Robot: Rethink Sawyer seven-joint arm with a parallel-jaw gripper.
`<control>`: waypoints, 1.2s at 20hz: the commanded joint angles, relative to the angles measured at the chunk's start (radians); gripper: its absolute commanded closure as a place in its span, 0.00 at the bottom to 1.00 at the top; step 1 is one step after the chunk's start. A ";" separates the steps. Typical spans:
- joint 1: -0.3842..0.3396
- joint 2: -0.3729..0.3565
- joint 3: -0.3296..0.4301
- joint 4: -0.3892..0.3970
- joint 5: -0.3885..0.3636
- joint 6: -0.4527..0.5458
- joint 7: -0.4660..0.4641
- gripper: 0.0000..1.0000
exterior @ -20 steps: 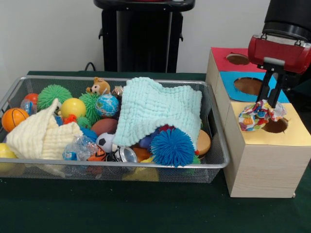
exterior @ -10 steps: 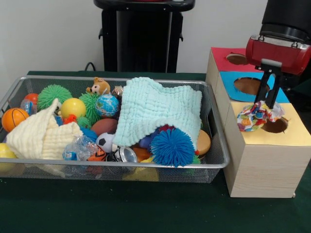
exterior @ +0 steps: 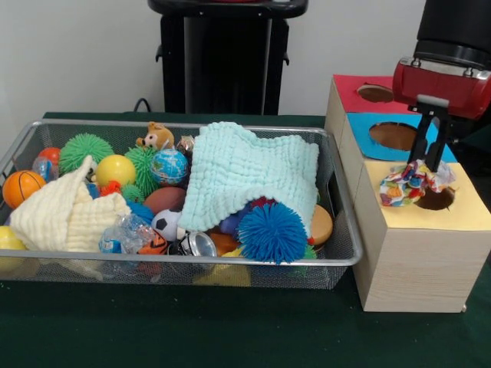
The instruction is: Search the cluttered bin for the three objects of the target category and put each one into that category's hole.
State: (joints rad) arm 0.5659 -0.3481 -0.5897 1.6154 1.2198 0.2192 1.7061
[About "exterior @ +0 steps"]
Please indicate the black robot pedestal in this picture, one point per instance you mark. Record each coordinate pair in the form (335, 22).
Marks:
(230, 65)

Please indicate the globe print ball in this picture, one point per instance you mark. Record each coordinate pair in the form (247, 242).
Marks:
(169, 167)

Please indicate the blue spiky rubber ball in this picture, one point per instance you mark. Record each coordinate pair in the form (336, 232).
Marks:
(272, 234)

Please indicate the wooden three-hole sorting box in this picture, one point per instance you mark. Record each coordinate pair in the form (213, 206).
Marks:
(422, 268)

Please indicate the yellow plastic ball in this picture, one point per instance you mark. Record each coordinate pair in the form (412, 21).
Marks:
(9, 239)
(115, 170)

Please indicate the orange basketball toy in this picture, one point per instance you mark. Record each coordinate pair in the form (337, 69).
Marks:
(23, 189)

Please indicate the brown plush animal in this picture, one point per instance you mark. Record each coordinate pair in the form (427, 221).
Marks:
(157, 134)

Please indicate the cream knitted cloth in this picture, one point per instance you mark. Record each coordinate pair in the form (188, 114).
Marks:
(57, 222)

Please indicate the colourful patterned cloth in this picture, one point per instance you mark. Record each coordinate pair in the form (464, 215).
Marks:
(399, 188)

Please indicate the small soccer ball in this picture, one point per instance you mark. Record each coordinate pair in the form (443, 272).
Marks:
(165, 224)

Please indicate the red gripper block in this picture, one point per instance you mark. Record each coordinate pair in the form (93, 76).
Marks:
(441, 86)

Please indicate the large green spiky ball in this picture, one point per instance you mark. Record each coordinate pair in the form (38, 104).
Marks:
(84, 151)

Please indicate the mint knitted cloth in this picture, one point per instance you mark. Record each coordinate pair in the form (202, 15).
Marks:
(245, 168)

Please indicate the dark green tablecloth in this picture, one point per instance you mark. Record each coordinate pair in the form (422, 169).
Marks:
(230, 333)

